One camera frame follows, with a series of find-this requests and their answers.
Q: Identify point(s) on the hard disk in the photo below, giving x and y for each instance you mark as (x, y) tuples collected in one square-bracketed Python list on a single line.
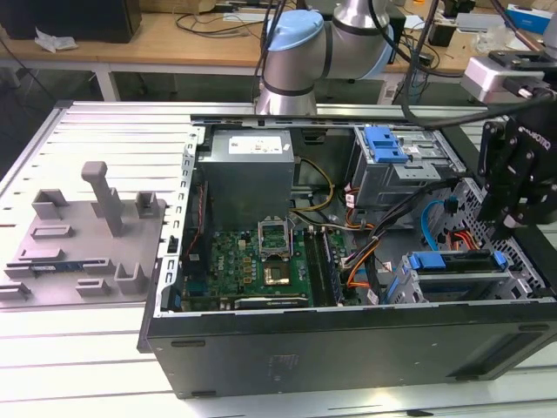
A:
[(428, 261)]

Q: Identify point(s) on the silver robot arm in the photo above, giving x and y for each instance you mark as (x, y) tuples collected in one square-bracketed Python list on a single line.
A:
[(296, 56)]

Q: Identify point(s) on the metal disk bay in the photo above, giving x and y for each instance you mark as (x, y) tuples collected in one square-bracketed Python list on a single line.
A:
[(461, 275)]

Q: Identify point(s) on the blue plastic latch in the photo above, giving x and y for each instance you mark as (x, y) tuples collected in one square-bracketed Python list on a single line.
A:
[(383, 143)]

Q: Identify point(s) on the metal optical drive bay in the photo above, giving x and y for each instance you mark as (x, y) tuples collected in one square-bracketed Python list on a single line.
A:
[(378, 183)]

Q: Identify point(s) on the blue white carton box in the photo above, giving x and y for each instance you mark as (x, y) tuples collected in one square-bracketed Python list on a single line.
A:
[(528, 17)]

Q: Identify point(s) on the black RAM slot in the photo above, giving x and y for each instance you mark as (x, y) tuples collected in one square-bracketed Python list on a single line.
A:
[(326, 265), (319, 265), (333, 265), (312, 265)]

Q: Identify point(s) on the black open PC case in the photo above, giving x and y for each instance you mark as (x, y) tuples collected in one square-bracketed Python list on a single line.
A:
[(348, 357)]

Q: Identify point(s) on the CPU socket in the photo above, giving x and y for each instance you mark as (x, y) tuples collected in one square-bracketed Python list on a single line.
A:
[(277, 275)]

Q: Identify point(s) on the grey metal power supply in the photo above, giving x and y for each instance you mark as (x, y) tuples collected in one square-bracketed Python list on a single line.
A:
[(243, 187)]

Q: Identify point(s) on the black graphics card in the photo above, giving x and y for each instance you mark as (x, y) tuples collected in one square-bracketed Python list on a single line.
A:
[(270, 303)]

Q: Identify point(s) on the green motherboard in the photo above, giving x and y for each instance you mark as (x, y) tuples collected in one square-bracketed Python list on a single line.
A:
[(235, 261)]

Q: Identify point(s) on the black case fan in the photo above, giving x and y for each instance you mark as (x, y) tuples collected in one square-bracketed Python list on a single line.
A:
[(205, 204)]

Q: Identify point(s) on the wooden desk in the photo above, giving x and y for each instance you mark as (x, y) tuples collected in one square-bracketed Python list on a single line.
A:
[(152, 43)]

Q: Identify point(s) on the grey parts rack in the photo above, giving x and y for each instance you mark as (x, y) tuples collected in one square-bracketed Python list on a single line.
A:
[(78, 248)]

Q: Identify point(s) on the large black box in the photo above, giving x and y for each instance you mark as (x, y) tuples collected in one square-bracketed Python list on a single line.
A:
[(78, 22)]

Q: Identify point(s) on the dark RAM stick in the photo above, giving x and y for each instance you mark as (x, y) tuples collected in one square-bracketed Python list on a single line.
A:
[(56, 266)]

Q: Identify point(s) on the crumpled white plastic bag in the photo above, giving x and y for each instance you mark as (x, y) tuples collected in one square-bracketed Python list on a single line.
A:
[(54, 41)]

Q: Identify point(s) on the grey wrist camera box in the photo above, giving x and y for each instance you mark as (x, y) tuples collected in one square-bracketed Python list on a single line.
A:
[(487, 78)]

